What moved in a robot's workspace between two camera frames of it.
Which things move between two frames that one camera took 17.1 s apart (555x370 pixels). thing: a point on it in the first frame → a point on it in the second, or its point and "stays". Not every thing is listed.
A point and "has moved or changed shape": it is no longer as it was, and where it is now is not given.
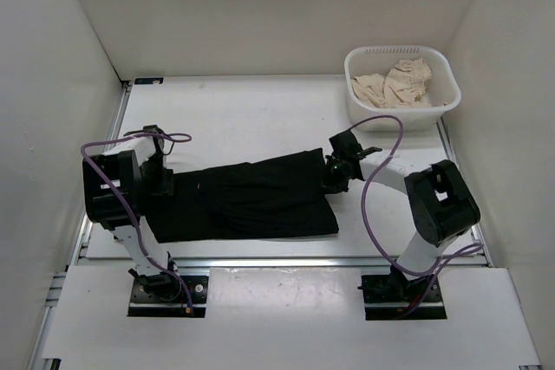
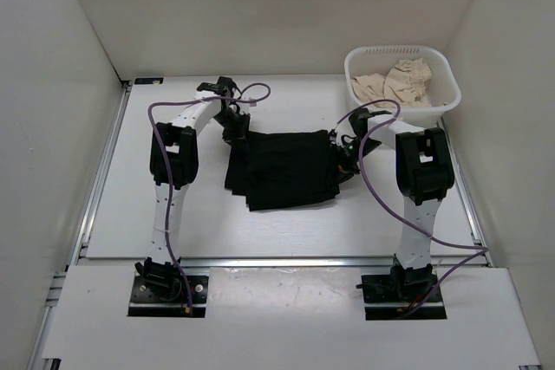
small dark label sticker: x=148 y=81 stays
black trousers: x=284 y=195 has moved or changed shape
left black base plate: x=141 y=304 stays
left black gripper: x=165 y=187 → x=243 y=131
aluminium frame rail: x=271 y=262 stays
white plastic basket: x=415 y=83 stays
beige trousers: x=401 y=87 stays
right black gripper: x=329 y=185 → x=343 y=165
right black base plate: x=383 y=295 stays
